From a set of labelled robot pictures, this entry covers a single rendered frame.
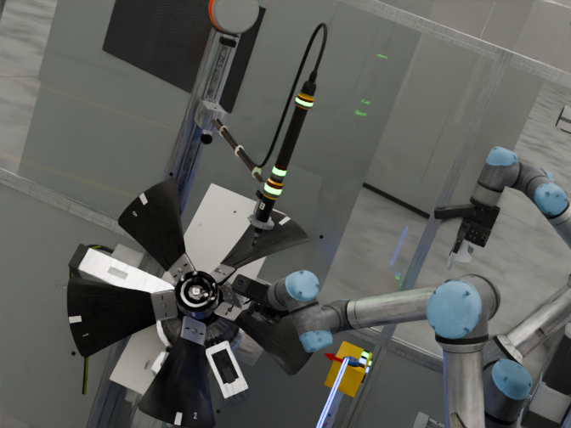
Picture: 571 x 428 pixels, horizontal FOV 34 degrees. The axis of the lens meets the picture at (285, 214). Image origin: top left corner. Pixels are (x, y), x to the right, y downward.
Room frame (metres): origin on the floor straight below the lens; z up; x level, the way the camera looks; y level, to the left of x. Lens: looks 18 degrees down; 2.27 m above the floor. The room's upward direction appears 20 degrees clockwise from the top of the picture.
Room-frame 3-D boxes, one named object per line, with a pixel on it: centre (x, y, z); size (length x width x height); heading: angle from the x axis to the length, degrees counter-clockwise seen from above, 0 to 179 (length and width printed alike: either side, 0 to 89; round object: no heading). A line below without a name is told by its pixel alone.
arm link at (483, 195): (2.52, -0.50, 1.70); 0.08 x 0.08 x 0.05
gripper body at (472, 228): (2.52, -0.51, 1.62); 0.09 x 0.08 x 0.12; 82
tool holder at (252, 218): (2.36, 0.06, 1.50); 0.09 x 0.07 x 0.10; 27
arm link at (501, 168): (2.52, -0.51, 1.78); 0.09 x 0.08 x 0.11; 103
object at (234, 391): (2.37, 0.00, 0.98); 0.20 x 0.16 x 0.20; 172
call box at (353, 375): (2.59, -0.34, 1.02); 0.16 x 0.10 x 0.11; 172
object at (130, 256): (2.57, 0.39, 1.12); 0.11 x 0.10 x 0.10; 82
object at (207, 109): (2.91, 0.34, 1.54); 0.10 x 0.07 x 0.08; 27
